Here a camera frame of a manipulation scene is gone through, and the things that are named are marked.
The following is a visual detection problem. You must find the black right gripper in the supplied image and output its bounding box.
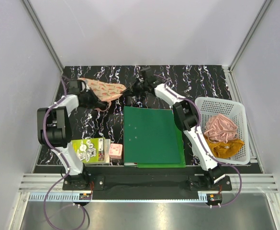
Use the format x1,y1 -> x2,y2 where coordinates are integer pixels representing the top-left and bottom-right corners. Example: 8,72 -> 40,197
121,79 -> 148,98

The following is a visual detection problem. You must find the pink floral mesh laundry bag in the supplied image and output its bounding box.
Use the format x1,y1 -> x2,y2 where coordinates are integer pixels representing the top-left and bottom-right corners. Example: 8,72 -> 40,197
78,78 -> 126,112

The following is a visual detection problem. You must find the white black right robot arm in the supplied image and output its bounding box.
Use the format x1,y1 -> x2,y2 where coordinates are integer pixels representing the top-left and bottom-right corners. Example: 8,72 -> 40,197
121,80 -> 225,190

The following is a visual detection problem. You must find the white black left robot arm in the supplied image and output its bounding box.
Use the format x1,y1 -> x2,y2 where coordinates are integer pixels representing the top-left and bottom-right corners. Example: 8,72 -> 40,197
37,92 -> 108,190

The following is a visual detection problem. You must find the lime green illustrated book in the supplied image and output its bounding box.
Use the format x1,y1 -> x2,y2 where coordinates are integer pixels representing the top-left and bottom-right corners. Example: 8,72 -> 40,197
71,138 -> 111,165

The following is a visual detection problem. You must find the small pink box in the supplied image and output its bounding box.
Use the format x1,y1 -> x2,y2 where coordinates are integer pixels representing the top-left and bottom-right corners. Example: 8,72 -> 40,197
109,143 -> 123,160

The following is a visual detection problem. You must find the white perforated plastic basket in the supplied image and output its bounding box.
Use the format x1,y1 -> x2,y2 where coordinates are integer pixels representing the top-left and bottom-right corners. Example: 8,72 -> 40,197
195,97 -> 250,165

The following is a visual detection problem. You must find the light green folder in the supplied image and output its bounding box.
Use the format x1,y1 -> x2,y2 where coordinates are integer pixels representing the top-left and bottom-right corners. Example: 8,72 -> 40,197
136,113 -> 186,168

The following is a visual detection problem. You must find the pink lace garment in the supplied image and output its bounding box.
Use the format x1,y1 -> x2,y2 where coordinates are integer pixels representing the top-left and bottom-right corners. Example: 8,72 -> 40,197
204,114 -> 238,143

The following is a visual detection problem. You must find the mustard yellow garment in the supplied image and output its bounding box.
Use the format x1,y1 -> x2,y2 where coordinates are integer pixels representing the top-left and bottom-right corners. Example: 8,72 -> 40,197
205,137 -> 245,159

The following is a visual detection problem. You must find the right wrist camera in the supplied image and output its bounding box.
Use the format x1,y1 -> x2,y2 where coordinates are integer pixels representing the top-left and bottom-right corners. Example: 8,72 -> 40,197
139,67 -> 157,83

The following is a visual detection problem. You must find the dark green ring binder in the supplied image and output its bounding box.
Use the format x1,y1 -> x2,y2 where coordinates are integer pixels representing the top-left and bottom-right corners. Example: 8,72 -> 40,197
123,106 -> 186,168

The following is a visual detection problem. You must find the white slotted cable duct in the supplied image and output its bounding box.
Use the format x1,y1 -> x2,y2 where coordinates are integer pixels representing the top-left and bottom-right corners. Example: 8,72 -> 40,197
29,191 -> 210,203

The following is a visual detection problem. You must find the aluminium rail crossbar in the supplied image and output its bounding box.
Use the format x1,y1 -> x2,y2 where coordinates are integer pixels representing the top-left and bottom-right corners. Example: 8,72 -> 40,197
19,173 -> 278,193

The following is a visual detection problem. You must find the left aluminium frame post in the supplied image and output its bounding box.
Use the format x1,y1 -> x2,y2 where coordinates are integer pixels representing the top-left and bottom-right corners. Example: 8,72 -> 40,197
21,0 -> 64,73

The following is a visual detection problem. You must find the aluminium frame post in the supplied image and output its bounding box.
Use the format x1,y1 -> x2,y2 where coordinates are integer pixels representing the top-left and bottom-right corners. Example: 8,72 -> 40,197
21,0 -> 64,73
228,0 -> 273,72

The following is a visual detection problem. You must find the right aluminium frame post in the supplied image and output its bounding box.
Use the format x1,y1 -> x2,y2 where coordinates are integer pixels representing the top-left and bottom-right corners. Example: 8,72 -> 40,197
228,0 -> 273,72

